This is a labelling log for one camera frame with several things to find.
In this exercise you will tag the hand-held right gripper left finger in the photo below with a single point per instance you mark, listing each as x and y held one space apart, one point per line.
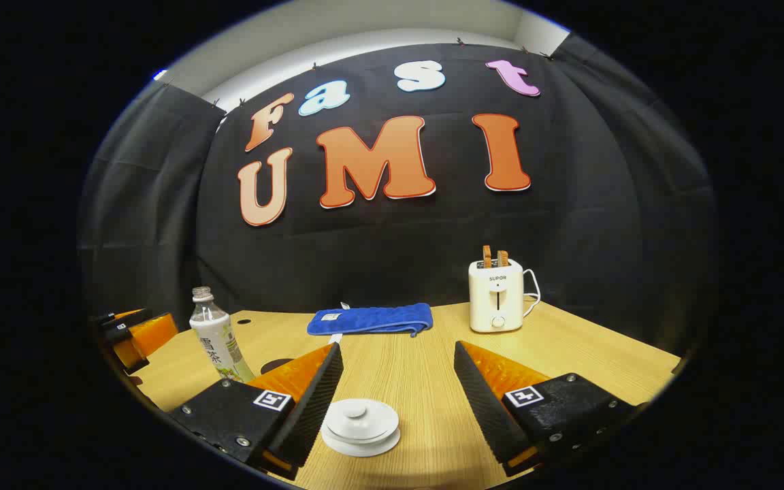
314 408

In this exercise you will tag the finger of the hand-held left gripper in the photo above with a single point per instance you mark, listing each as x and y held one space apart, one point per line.
126 318
150 337

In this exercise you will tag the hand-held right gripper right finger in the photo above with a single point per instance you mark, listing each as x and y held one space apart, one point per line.
480 408

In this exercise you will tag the white teacup lid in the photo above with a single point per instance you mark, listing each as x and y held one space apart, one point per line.
361 418

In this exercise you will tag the dark round coaster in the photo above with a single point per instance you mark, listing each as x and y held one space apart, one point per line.
276 365

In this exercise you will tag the clear water bottle green label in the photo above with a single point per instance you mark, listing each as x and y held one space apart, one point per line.
218 347

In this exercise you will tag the white saucer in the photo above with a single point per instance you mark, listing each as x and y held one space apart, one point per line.
365 452

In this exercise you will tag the cream toaster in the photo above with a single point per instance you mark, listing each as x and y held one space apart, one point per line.
511 306

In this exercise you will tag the blue towel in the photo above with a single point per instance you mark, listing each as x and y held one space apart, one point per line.
378 318

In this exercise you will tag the brown toast slice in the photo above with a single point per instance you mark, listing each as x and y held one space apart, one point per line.
486 256
502 258

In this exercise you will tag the black backdrop cloth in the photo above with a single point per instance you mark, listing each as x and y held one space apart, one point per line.
569 224

